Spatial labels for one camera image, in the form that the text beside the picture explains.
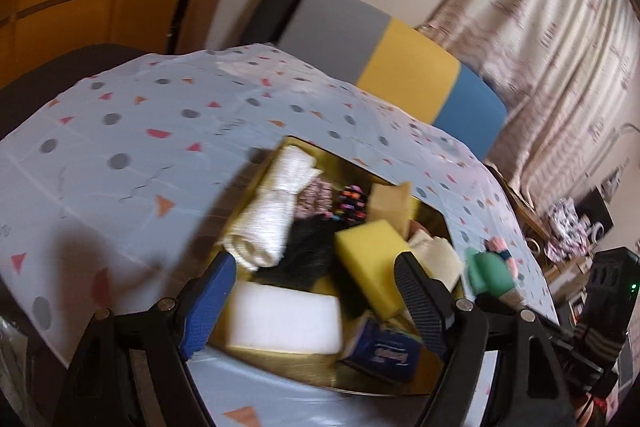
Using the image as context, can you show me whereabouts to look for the green and pink toy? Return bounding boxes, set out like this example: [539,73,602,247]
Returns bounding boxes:
[465,247,516,298]

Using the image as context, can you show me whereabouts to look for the colourful beaded hair ties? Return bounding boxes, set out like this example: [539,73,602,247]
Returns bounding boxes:
[332,187,371,225]

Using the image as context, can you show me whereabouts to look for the blue tissue packet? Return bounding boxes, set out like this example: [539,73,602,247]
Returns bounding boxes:
[340,314,423,382]

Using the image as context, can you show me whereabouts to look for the cream gauze cloth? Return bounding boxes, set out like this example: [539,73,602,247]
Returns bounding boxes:
[407,229,466,293]

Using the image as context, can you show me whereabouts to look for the wooden side table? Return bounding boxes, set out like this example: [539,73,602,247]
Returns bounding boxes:
[487,164,551,240]

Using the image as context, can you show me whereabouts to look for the pile of clothes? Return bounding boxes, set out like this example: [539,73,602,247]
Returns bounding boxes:
[545,199,588,258]

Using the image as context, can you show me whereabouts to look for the pink rolled towel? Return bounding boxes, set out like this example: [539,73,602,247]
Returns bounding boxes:
[486,236,525,283]

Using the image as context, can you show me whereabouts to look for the patterned plastic tablecloth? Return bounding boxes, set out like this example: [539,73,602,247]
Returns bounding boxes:
[0,43,561,427]

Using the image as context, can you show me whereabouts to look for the white towel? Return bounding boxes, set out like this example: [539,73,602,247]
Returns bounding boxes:
[222,146,323,270]

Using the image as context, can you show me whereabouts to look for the grey yellow blue chair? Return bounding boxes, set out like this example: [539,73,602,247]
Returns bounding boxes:
[277,0,508,160]

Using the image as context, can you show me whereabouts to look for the white melamine sponge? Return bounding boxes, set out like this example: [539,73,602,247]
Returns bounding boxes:
[225,281,343,354]

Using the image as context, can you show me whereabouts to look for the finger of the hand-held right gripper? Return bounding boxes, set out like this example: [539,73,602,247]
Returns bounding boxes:
[480,291,581,353]

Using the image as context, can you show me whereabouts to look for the yellow scouring sponge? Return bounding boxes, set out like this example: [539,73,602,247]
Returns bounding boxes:
[334,219,426,320]

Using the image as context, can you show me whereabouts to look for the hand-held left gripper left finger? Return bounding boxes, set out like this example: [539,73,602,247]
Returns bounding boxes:
[65,252,238,427]

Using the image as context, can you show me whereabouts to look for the gold tin box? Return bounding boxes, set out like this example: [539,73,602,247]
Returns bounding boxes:
[207,136,468,395]

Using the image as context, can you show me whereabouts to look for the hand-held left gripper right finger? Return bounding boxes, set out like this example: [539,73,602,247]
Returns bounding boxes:
[394,251,576,427]

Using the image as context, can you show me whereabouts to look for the black screen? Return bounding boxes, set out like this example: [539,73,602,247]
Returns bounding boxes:
[582,187,613,233]

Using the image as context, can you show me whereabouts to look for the tan sponge block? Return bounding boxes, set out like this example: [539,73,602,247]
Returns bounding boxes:
[367,181,413,238]

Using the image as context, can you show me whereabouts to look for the beige patterned curtain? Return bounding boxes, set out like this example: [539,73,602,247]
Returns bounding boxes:
[415,0,640,228]

